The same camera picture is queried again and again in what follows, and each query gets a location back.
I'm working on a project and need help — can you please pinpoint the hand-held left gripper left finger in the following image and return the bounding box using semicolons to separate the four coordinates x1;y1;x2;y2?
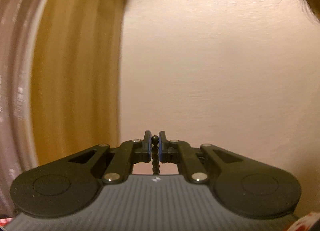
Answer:
60;130;152;184

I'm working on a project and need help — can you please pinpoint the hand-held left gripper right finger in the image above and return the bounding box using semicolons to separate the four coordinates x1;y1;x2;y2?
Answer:
158;131;251;184

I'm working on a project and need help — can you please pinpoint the black bead necklace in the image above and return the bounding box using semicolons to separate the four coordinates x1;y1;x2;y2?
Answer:
151;135;161;175

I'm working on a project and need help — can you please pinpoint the wooden door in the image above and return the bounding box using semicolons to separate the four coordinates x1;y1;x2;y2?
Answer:
30;0;127;169

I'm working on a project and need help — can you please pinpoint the shiny grey curtain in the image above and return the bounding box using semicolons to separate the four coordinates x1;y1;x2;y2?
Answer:
0;0;60;219

